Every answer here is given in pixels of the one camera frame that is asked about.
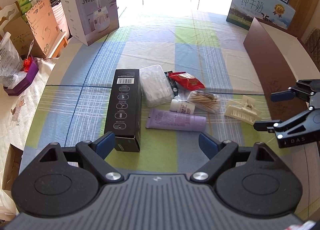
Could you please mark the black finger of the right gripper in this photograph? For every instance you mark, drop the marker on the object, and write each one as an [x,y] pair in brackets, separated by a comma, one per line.
[265,126]

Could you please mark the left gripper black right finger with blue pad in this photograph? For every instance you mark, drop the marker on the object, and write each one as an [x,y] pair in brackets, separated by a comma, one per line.
[221,155]

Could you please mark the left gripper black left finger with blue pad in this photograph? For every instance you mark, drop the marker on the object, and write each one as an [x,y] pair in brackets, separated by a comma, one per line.
[93,154]

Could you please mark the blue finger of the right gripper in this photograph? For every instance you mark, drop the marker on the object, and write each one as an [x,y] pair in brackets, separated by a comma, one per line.
[282,96]

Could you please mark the cream hair claw clip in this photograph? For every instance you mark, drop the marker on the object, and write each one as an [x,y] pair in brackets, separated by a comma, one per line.
[244,111]

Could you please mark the tall black product box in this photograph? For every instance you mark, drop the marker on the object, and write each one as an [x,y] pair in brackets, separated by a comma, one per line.
[124,110]

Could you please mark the bag of cotton swabs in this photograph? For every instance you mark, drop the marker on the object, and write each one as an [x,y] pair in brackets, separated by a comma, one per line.
[205,101]

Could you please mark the small white pill bottle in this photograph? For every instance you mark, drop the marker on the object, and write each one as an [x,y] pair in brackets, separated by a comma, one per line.
[180,106]

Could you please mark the purple cosmetic tube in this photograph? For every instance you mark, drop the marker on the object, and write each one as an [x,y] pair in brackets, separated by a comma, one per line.
[162,119]

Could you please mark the dark green sachet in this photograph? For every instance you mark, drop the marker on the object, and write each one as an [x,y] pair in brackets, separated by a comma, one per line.
[172,83]

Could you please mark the red snack packet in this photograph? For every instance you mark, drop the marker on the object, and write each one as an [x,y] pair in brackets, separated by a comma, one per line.
[186,80]

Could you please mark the brown open cardboard box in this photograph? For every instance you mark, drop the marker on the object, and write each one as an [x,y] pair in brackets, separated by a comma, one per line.
[280,59]

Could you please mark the plaid checked tablecloth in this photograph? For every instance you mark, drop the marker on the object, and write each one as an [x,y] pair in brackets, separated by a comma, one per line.
[74,103]

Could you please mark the clear plastic floss pick box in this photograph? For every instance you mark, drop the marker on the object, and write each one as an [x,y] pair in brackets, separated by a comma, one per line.
[155,86]

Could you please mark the blue milk carton box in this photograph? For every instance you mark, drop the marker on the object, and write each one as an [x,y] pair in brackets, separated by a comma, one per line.
[242,12]

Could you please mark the purple tray box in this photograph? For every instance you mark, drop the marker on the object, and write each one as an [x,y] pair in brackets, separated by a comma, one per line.
[23,80]

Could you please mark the red small toy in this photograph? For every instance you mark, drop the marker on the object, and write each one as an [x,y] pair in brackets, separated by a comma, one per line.
[27,63]

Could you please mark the white plastic bag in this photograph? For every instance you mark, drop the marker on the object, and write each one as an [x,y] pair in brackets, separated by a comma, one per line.
[11,62]

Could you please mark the brown kraft cardboard box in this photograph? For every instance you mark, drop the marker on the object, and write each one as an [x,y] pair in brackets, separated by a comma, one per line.
[40,28]

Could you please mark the white humidifier box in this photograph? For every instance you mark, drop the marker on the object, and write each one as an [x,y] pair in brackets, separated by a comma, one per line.
[90,20]

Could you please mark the green tissue packs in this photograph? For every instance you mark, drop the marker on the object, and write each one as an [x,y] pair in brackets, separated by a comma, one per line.
[25,6]

